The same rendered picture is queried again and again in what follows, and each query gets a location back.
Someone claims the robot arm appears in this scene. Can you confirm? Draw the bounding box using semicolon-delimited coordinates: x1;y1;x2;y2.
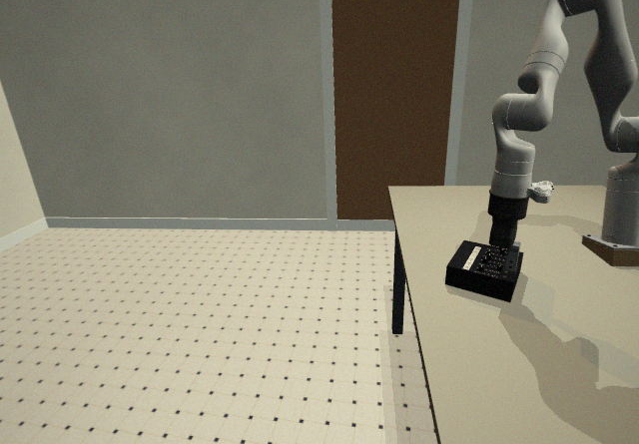
492;0;639;245

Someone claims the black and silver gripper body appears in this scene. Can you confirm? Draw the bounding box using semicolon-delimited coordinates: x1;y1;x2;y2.
488;169;553;248

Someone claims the black lighting desk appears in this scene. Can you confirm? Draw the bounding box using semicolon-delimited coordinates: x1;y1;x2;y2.
445;240;523;302

